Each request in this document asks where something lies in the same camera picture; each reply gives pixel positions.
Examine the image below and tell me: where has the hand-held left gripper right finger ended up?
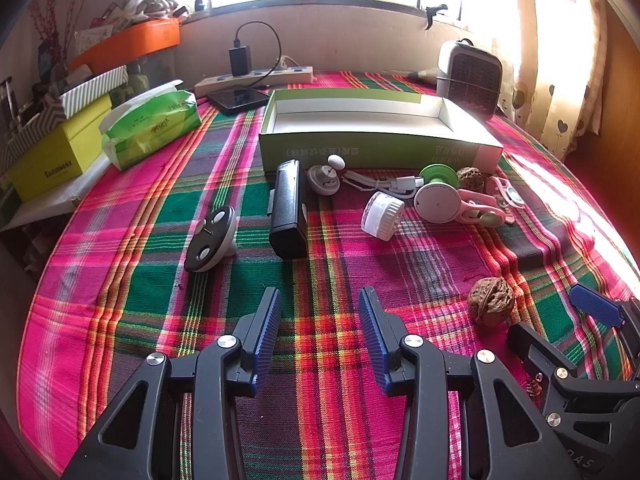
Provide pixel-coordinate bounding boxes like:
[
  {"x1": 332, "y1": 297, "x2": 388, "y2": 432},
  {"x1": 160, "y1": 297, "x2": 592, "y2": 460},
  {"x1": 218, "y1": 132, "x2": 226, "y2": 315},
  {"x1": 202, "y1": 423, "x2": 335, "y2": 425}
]
[{"x1": 357, "y1": 286, "x2": 581, "y2": 480}]

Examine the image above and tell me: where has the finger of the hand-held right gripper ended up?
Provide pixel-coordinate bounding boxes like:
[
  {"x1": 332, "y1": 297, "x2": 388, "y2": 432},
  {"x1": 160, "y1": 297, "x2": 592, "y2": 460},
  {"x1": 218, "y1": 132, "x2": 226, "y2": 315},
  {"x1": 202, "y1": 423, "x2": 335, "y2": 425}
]
[
  {"x1": 570, "y1": 282, "x2": 640, "y2": 381},
  {"x1": 507, "y1": 322, "x2": 640, "y2": 443}
]

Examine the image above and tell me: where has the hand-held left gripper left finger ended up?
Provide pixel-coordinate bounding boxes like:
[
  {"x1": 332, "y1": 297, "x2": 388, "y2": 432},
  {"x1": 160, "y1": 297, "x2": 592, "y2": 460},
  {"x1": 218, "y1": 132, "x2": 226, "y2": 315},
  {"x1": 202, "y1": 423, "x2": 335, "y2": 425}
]
[{"x1": 60, "y1": 286, "x2": 283, "y2": 480}]

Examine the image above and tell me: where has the wrinkled brown walnut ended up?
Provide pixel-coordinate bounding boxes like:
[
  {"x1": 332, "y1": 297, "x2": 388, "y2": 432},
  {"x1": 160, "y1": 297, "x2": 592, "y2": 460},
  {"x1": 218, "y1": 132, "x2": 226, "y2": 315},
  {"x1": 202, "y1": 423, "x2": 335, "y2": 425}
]
[{"x1": 467, "y1": 276, "x2": 516, "y2": 328}]

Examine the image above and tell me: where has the round black white device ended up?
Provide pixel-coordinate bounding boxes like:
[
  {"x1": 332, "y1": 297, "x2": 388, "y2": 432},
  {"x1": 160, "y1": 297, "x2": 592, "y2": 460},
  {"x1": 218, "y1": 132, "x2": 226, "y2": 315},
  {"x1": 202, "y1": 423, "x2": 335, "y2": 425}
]
[{"x1": 183, "y1": 206, "x2": 237, "y2": 273}]

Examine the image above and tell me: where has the white ribbed round jar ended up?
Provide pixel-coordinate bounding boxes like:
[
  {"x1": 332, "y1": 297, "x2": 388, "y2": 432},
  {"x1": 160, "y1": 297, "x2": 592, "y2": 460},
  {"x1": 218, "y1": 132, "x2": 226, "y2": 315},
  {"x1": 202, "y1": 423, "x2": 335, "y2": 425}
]
[{"x1": 361, "y1": 191, "x2": 406, "y2": 243}]

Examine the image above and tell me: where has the black rectangular device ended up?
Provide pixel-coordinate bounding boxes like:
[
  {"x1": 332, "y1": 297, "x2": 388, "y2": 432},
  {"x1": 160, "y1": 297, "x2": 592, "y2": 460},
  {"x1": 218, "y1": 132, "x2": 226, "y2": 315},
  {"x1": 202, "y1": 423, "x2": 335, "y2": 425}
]
[{"x1": 268, "y1": 159, "x2": 309, "y2": 261}]

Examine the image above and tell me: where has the pink small clip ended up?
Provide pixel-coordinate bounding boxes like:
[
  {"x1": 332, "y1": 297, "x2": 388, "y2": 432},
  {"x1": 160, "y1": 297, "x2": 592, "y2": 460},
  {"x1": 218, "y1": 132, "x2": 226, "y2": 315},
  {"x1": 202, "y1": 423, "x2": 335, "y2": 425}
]
[{"x1": 485, "y1": 175, "x2": 528, "y2": 225}]

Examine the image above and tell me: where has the green white round holder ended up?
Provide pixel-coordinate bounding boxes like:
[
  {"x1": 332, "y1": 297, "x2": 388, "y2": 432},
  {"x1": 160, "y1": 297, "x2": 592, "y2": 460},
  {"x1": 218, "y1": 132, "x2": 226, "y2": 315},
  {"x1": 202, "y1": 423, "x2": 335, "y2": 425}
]
[{"x1": 413, "y1": 164, "x2": 463, "y2": 223}]

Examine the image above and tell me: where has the white USB cable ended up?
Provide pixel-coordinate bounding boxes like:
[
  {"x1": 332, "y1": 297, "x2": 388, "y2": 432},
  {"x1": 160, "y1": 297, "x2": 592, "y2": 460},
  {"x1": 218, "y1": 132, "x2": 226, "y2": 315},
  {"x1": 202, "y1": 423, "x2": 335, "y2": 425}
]
[{"x1": 340, "y1": 169, "x2": 423, "y2": 201}]

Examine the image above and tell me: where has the pink clip lens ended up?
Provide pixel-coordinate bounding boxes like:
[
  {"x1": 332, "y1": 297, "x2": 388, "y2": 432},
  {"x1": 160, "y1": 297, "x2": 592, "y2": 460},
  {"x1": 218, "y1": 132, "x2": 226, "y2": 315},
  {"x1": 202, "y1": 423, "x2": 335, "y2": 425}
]
[{"x1": 457, "y1": 189, "x2": 507, "y2": 228}]

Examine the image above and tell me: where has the white round ball holder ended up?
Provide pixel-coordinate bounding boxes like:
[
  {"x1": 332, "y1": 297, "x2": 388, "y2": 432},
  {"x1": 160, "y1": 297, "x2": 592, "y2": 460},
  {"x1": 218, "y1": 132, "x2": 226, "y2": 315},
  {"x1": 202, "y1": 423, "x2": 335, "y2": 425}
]
[{"x1": 307, "y1": 155, "x2": 346, "y2": 196}]

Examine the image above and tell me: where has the bumpy dark walnut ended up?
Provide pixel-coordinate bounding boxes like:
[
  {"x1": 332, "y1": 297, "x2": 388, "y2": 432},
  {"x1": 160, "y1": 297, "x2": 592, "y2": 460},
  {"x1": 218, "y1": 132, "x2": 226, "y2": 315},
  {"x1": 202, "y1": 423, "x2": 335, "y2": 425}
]
[{"x1": 456, "y1": 166, "x2": 486, "y2": 193}]

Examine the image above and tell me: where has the green cardboard box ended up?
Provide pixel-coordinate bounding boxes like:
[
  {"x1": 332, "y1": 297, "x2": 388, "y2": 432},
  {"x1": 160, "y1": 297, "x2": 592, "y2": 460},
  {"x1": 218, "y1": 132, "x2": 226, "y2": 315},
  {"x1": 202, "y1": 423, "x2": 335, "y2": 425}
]
[{"x1": 258, "y1": 87, "x2": 504, "y2": 171}]

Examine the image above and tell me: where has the wooden cabinet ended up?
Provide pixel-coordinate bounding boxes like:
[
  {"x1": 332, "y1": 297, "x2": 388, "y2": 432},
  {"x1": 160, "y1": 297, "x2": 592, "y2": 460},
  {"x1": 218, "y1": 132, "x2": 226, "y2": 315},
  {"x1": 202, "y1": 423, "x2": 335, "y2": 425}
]
[{"x1": 565, "y1": 5, "x2": 640, "y2": 201}]

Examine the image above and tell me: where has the black smartphone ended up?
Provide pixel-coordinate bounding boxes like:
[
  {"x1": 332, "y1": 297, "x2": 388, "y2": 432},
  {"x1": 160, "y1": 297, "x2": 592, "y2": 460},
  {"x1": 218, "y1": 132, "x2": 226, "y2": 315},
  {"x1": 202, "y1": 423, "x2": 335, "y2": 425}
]
[{"x1": 206, "y1": 86, "x2": 271, "y2": 113}]

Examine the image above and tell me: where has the green tissue pack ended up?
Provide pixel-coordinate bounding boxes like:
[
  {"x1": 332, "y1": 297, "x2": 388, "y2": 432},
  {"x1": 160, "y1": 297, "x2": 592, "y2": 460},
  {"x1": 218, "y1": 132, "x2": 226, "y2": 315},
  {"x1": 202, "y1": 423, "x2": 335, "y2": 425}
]
[{"x1": 98, "y1": 80, "x2": 202, "y2": 171}]

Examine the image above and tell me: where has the heart print curtain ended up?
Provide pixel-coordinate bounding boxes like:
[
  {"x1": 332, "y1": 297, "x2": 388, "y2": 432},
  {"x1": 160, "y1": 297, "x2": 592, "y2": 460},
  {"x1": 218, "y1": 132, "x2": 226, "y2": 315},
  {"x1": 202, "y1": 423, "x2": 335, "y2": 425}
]
[{"x1": 507, "y1": 0, "x2": 608, "y2": 158}]

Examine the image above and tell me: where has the white power strip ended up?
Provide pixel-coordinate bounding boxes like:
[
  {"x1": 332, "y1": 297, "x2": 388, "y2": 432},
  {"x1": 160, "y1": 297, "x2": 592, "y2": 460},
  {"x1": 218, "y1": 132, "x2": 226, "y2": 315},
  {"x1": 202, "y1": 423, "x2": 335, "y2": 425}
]
[{"x1": 193, "y1": 65, "x2": 316, "y2": 98}]

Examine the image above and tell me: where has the white paper sheet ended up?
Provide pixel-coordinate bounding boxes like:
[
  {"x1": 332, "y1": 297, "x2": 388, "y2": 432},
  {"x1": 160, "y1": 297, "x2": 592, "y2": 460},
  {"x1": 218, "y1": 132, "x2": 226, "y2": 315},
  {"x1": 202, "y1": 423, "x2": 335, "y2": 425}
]
[{"x1": 0, "y1": 180, "x2": 108, "y2": 233}]

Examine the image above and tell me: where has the grey small heater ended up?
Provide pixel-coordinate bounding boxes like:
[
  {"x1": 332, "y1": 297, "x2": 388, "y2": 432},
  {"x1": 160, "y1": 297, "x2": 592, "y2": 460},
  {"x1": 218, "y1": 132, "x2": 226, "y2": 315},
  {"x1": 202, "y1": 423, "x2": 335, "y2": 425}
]
[{"x1": 436, "y1": 39, "x2": 503, "y2": 121}]

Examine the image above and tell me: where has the black charger adapter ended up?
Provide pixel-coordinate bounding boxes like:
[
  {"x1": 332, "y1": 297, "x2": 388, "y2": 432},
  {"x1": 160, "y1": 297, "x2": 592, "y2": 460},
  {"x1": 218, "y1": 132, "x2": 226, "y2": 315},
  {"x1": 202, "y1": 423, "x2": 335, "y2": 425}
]
[{"x1": 228, "y1": 46, "x2": 252, "y2": 77}]

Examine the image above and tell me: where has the yellow cardboard box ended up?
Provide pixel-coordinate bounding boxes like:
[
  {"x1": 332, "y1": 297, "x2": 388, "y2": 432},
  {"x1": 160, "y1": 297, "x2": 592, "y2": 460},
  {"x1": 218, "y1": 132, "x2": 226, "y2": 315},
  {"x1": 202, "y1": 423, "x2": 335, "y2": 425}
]
[{"x1": 7, "y1": 94, "x2": 113, "y2": 203}]

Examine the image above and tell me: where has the clear storage container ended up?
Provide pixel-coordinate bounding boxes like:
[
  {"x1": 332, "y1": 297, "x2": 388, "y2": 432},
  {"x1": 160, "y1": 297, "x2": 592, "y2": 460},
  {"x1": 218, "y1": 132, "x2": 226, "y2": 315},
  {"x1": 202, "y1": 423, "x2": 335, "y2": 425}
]
[{"x1": 127, "y1": 52, "x2": 176, "y2": 96}]

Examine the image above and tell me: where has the chevron patterned box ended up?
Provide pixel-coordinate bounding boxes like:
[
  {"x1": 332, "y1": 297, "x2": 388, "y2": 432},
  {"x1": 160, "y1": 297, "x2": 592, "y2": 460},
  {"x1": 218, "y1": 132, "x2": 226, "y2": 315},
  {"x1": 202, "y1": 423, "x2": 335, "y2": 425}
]
[{"x1": 0, "y1": 102, "x2": 66, "y2": 171}]

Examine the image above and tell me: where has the orange box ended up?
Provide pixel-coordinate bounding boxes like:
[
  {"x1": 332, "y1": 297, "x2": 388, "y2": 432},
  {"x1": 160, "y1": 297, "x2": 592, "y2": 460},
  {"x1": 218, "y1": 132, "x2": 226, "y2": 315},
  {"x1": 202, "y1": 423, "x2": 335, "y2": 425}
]
[{"x1": 68, "y1": 17, "x2": 181, "y2": 73}]

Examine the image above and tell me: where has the pile of white packets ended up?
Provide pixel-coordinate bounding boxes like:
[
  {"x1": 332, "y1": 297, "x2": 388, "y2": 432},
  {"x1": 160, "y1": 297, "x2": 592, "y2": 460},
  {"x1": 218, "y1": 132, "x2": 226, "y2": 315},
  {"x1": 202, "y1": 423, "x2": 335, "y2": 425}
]
[{"x1": 75, "y1": 0, "x2": 188, "y2": 36}]

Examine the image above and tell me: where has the red branch decoration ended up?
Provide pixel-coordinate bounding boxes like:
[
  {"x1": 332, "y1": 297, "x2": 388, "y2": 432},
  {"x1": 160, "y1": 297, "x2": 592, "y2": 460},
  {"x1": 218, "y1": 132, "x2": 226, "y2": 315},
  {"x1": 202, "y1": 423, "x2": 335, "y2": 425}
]
[{"x1": 27, "y1": 0, "x2": 83, "y2": 76}]

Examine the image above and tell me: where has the black charger cable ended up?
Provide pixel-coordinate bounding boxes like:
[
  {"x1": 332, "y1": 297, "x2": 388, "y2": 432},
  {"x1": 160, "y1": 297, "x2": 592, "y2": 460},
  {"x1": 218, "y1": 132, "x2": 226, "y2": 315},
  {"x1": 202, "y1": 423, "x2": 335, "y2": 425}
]
[{"x1": 232, "y1": 21, "x2": 283, "y2": 91}]

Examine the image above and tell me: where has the black window handle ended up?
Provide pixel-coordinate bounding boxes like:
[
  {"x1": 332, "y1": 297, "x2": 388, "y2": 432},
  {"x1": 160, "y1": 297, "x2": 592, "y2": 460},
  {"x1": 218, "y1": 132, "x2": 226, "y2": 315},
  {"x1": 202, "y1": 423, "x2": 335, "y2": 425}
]
[{"x1": 425, "y1": 4, "x2": 448, "y2": 31}]

